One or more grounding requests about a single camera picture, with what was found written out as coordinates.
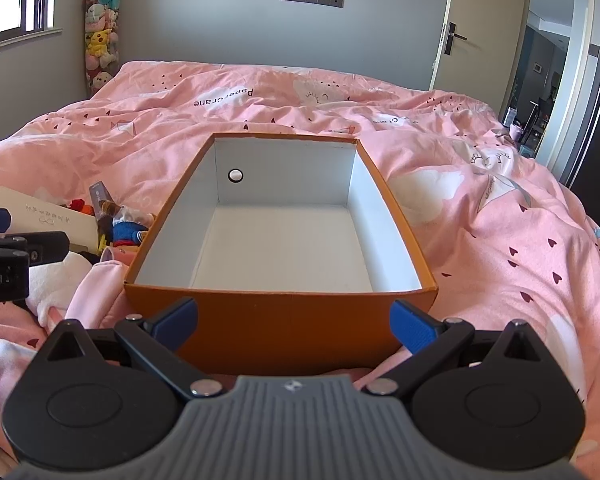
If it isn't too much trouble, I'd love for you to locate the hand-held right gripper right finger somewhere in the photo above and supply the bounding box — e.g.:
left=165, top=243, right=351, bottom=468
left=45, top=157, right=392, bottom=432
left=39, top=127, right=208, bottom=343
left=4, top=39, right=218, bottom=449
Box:
left=366, top=299, right=542, bottom=396

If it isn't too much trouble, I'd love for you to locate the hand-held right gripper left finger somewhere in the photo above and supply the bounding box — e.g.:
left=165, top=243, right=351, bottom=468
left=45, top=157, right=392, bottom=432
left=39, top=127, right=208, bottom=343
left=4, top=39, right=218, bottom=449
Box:
left=42, top=297, right=224, bottom=401

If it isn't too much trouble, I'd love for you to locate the beige glasses case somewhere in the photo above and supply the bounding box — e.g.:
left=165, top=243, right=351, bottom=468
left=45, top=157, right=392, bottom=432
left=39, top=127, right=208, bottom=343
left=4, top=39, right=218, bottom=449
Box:
left=0, top=186, right=98, bottom=253

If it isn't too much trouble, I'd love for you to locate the orange and red crochet toy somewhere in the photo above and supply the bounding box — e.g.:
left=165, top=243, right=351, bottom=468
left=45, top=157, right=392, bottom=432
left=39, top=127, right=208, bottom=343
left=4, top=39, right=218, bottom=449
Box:
left=62, top=199, right=96, bottom=216

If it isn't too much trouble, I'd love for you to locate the small brown carton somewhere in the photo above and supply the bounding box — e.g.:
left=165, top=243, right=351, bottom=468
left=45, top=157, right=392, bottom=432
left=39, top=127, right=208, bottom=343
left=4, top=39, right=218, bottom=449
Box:
left=89, top=181, right=113, bottom=218

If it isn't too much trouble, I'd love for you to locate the blue and white plush toy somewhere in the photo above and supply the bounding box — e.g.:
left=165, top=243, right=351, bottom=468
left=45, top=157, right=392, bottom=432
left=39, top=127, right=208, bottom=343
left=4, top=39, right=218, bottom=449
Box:
left=97, top=200, right=156, bottom=248

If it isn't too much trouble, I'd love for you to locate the orange cardboard box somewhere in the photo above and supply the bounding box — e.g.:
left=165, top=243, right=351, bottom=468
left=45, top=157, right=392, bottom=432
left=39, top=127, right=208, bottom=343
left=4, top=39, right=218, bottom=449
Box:
left=124, top=132, right=439, bottom=376

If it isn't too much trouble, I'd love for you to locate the white cloth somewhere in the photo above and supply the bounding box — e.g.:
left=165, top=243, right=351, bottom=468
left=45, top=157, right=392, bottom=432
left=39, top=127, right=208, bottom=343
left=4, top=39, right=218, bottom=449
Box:
left=27, top=250, right=101, bottom=328

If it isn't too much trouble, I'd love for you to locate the pink printed blanket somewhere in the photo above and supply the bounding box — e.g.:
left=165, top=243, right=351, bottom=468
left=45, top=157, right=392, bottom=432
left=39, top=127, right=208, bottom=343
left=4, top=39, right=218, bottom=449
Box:
left=0, top=60, right=600, bottom=461

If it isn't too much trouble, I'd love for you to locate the hanging net of plush toys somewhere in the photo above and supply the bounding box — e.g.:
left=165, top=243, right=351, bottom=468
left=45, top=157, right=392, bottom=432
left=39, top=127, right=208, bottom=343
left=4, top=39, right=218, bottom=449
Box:
left=82, top=0, right=123, bottom=98

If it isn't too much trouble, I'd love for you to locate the cream room door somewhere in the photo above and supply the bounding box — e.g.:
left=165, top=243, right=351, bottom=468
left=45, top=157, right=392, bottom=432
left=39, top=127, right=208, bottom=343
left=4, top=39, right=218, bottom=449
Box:
left=428, top=0, right=536, bottom=93

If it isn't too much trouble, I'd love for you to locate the black door handle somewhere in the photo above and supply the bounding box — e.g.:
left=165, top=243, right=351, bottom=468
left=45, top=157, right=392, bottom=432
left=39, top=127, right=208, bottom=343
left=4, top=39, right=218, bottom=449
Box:
left=442, top=22, right=468, bottom=56

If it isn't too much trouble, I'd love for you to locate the white door frame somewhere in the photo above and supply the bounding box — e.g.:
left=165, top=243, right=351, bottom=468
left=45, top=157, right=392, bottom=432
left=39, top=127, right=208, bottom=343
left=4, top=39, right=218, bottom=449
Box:
left=527, top=0, right=600, bottom=186

